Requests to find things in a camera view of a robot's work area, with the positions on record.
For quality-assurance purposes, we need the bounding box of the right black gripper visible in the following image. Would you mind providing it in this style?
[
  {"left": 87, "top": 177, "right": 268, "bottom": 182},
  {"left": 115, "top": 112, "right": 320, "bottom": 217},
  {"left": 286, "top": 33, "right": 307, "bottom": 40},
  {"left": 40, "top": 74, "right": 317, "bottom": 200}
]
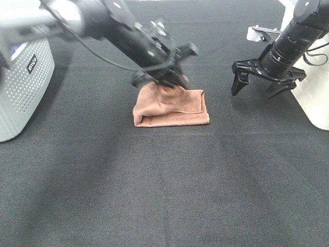
[{"left": 231, "top": 59, "right": 306, "bottom": 99}]

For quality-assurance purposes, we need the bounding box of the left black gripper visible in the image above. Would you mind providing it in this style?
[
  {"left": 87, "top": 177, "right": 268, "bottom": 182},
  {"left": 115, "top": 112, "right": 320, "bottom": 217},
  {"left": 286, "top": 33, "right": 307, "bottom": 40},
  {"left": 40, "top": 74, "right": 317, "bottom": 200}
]
[{"left": 131, "top": 42, "right": 198, "bottom": 90}]

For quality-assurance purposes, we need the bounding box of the brown microfiber towel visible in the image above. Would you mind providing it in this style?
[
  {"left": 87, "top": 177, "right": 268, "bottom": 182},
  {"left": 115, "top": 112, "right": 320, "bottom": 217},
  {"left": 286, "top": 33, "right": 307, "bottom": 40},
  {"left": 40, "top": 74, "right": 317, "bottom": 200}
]
[{"left": 133, "top": 82, "right": 210, "bottom": 128}]

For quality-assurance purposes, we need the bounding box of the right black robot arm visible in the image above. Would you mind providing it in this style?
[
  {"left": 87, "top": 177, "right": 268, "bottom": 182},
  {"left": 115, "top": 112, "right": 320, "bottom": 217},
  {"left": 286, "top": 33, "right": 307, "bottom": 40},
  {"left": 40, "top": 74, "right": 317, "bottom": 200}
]
[{"left": 231, "top": 1, "right": 328, "bottom": 98}]

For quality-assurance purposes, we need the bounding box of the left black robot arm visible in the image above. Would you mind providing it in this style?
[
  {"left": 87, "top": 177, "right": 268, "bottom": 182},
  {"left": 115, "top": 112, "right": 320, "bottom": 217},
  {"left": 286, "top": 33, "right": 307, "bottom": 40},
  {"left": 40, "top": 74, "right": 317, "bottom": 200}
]
[{"left": 1, "top": 1, "right": 198, "bottom": 88}]

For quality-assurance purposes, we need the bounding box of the white plastic basket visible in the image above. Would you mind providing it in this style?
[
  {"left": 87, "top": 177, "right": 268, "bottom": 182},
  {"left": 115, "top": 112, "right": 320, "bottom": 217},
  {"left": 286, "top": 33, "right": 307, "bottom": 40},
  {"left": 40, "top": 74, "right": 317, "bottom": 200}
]
[{"left": 279, "top": 1, "right": 328, "bottom": 131}]

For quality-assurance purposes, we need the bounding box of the black table mat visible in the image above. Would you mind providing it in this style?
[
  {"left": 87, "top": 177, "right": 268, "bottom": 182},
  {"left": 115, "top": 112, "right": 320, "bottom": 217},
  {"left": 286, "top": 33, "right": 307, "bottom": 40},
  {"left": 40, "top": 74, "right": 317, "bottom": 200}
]
[{"left": 1, "top": 1, "right": 328, "bottom": 246}]

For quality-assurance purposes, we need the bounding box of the grey perforated laundry basket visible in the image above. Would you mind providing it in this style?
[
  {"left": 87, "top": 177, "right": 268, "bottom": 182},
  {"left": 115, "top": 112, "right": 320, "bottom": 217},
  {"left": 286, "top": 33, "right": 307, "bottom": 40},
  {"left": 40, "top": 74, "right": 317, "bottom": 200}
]
[{"left": 1, "top": 39, "right": 54, "bottom": 142}]

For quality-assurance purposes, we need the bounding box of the blue cloth in basket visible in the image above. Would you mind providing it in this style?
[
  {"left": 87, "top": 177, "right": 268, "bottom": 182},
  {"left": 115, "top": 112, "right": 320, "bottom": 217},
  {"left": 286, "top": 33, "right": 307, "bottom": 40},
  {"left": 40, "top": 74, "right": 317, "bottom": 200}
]
[{"left": 11, "top": 43, "right": 26, "bottom": 56}]

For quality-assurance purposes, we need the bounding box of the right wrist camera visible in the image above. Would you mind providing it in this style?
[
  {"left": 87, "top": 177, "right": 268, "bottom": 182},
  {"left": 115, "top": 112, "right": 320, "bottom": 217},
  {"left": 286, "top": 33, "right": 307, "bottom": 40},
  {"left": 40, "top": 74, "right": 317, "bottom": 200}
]
[{"left": 246, "top": 25, "right": 282, "bottom": 43}]

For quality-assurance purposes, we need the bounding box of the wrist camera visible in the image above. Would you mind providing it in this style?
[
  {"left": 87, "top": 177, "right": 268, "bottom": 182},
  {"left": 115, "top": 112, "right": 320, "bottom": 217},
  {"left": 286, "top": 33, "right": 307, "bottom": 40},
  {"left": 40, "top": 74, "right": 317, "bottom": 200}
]
[
  {"left": 246, "top": 25, "right": 282, "bottom": 43},
  {"left": 144, "top": 18, "right": 169, "bottom": 39}
]

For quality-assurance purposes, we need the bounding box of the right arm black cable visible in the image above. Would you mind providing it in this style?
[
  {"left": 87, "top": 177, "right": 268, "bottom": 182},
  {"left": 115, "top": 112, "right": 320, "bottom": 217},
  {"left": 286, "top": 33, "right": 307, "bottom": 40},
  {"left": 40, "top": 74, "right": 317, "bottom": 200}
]
[{"left": 303, "top": 38, "right": 329, "bottom": 66}]

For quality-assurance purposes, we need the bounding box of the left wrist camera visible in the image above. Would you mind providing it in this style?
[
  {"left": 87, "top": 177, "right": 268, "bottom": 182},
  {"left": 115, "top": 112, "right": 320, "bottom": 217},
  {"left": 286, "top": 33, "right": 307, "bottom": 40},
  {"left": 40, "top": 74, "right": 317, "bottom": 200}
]
[{"left": 144, "top": 18, "right": 169, "bottom": 39}]

